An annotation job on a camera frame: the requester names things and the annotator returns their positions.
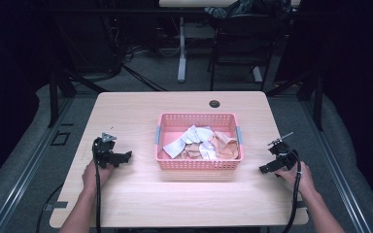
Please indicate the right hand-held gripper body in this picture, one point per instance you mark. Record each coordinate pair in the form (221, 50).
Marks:
(283, 155)

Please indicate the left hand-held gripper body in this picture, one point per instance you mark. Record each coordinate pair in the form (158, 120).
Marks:
(105, 152)

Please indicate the peach cloth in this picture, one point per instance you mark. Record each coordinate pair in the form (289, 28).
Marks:
(226, 145)

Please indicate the tan cloth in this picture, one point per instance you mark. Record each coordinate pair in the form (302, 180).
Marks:
(191, 152)

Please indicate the light blue cloth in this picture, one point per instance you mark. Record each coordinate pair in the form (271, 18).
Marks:
(191, 137)

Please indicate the pink plastic basket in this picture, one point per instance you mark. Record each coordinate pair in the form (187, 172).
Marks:
(197, 164)

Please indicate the person's right hand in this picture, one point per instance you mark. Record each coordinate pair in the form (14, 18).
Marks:
(296, 181)

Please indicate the person's left hand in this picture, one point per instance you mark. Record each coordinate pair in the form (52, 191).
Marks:
(92, 176)

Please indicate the black metal stand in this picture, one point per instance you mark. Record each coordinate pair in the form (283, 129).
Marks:
(317, 100)
(53, 97)

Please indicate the grey tape strip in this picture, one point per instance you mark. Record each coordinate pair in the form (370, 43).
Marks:
(58, 205)

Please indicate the black chair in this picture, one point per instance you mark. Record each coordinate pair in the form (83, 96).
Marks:
(239, 48)

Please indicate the white desk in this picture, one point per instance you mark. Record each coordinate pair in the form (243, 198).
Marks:
(182, 48)

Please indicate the patterned cloth on chair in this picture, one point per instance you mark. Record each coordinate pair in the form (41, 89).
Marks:
(221, 9)

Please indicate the metal floor rail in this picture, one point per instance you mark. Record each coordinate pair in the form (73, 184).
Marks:
(336, 168)
(26, 168)

